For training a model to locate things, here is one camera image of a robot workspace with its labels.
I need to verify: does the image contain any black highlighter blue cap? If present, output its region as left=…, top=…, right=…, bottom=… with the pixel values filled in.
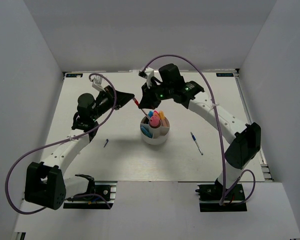
left=147, top=111, right=154, bottom=120

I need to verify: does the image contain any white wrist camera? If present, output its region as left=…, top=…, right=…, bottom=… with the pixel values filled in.
left=89, top=74, right=105, bottom=92
left=138, top=67, right=155, bottom=88

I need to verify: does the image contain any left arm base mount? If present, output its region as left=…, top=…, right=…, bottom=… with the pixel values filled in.
left=63, top=181, right=117, bottom=210

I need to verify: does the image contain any blue transparent highlighter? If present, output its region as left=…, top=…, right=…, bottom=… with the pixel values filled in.
left=140, top=126, right=153, bottom=139

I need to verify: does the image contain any red gel pen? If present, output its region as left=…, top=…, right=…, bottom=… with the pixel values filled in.
left=136, top=103, right=151, bottom=121

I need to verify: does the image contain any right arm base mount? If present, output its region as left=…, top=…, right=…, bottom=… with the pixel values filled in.
left=196, top=183, right=248, bottom=213

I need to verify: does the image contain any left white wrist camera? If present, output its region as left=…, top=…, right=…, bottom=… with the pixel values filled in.
left=89, top=74, right=105, bottom=92

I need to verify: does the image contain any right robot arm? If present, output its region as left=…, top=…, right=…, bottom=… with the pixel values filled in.
left=138, top=63, right=261, bottom=200

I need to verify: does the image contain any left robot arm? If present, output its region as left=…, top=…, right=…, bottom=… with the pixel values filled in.
left=24, top=85, right=135, bottom=210

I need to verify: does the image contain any yellow capped orange highlighter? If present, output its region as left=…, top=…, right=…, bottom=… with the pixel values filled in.
left=159, top=111, right=166, bottom=120

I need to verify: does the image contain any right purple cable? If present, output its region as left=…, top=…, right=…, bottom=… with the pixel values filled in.
left=142, top=54, right=256, bottom=207

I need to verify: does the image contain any white round pen holder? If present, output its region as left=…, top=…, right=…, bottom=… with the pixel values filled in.
left=139, top=117, right=170, bottom=145

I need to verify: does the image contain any pink capped highlighter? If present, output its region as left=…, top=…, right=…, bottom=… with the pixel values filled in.
left=149, top=115, right=161, bottom=129

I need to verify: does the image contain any blue gel pen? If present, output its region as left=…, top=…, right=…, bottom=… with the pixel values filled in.
left=190, top=132, right=204, bottom=156

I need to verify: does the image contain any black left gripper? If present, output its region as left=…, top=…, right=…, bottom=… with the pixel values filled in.
left=91, top=86, right=135, bottom=121

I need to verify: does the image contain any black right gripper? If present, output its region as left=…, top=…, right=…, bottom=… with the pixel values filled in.
left=138, top=80, right=173, bottom=110

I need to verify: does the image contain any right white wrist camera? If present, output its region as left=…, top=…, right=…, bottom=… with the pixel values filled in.
left=138, top=67, right=155, bottom=88

